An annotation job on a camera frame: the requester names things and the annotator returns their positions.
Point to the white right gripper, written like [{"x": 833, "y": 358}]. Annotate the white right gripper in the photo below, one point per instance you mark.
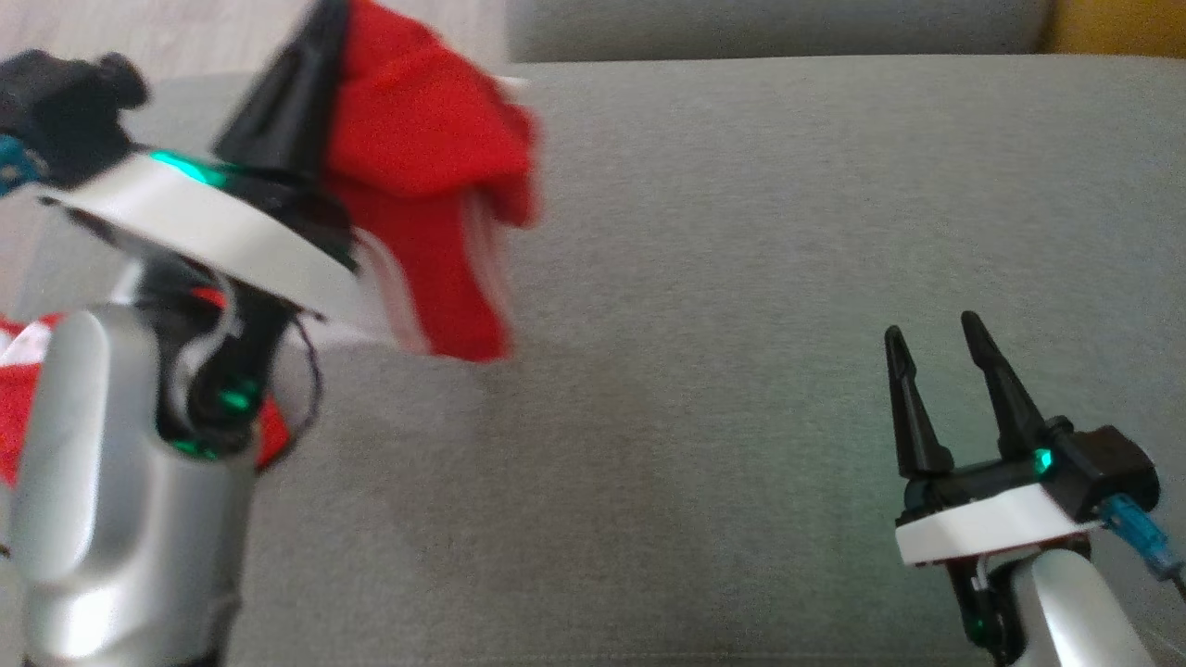
[{"x": 991, "y": 519}]

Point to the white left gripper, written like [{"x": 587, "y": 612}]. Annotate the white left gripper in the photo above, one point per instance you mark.
[{"x": 222, "y": 227}]

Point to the red basketball jersey number 23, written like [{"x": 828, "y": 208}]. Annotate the red basketball jersey number 23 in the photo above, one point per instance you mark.
[{"x": 417, "y": 139}]

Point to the red shorts with white stripe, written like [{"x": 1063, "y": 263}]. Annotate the red shorts with white stripe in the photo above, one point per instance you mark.
[{"x": 18, "y": 398}]

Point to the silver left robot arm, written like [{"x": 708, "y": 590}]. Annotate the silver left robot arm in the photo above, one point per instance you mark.
[{"x": 102, "y": 500}]

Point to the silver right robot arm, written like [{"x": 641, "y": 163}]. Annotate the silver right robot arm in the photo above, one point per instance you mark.
[{"x": 1066, "y": 611}]

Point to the grey fabric sofa seat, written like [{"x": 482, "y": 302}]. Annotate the grey fabric sofa seat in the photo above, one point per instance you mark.
[{"x": 723, "y": 278}]

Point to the yellow panel behind sofa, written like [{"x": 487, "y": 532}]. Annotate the yellow panel behind sofa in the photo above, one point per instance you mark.
[{"x": 1121, "y": 23}]

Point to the grey sofa back cushion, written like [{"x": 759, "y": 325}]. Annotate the grey sofa back cushion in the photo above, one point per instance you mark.
[{"x": 778, "y": 28}]

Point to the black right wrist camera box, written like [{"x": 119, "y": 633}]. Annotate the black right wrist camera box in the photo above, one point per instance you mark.
[{"x": 1107, "y": 468}]

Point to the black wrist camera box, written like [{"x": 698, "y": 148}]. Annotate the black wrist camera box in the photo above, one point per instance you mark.
[
  {"x": 65, "y": 106},
  {"x": 1107, "y": 468}
]

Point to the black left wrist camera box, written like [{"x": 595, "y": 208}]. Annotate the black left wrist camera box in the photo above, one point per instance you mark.
[{"x": 65, "y": 106}]

